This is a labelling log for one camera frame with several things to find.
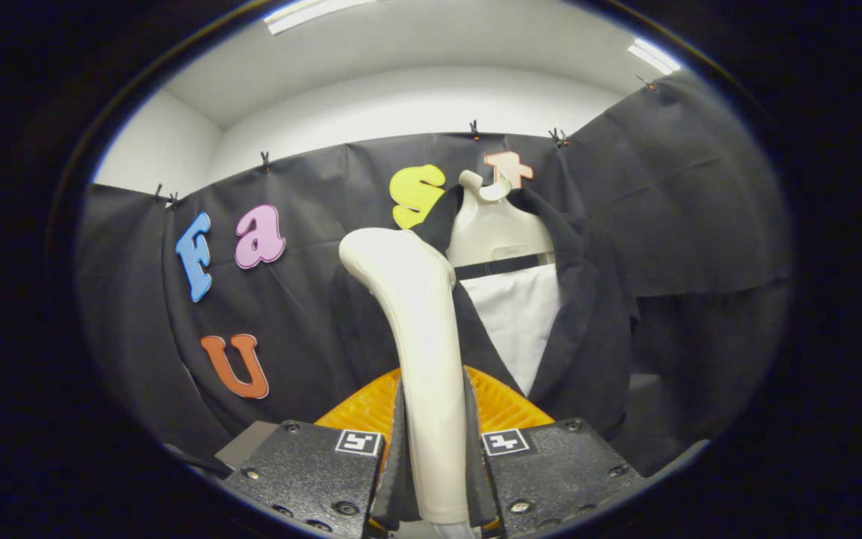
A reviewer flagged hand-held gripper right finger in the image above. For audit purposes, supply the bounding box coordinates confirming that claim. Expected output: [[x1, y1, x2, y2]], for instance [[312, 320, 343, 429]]
[[463, 365, 645, 539]]

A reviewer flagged white garment steamer head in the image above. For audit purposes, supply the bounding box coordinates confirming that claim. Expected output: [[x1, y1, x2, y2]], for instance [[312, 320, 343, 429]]
[[339, 227, 477, 529]]

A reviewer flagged grey drawer cabinet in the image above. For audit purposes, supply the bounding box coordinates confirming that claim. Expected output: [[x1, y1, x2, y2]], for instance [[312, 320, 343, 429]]
[[214, 421, 278, 471]]

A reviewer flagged black jacket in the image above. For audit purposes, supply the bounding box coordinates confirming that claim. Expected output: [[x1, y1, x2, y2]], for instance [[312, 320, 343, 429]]
[[330, 186, 638, 442]]

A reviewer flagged white dress form mannequin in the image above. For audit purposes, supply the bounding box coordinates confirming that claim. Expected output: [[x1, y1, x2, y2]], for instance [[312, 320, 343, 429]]
[[446, 169, 563, 398]]

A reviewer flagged black backdrop cloth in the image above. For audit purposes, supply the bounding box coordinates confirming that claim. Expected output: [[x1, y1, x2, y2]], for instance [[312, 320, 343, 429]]
[[76, 71, 795, 480]]

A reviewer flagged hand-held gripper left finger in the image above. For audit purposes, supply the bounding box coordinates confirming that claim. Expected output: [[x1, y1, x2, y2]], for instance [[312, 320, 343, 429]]
[[221, 367, 407, 539]]

